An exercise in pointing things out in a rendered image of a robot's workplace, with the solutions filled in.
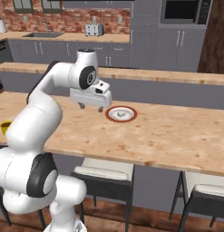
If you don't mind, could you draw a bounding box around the grey base cupboard run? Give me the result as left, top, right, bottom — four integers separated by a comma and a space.
7, 39, 131, 69

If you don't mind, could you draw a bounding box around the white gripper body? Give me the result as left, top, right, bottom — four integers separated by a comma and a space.
69, 88, 113, 109

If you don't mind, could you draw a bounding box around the yellow cup of hot chocolate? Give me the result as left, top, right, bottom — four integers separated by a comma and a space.
0, 121, 13, 137

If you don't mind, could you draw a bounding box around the black microwave oven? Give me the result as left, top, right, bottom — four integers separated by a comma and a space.
160, 0, 214, 25

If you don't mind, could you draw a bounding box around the red-rimmed white plate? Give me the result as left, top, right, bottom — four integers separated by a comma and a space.
104, 105, 139, 123

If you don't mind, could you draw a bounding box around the white paper towel roll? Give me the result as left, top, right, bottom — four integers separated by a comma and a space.
0, 18, 8, 34

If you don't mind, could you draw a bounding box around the silver toaster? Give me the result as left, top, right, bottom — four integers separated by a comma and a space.
84, 22, 105, 37

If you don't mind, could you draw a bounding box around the dark framed window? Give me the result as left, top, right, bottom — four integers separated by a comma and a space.
12, 0, 34, 15
41, 0, 63, 15

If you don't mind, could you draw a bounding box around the dark stool with white cushion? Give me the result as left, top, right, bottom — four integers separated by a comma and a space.
70, 157, 136, 232
168, 170, 224, 232

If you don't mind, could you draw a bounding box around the grey sink with tap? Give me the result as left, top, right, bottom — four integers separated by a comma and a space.
22, 19, 65, 39

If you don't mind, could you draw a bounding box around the dark dishwasher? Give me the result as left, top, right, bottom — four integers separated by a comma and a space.
0, 39, 14, 67

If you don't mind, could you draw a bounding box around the grey tall cupboard run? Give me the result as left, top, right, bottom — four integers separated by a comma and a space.
128, 0, 208, 73

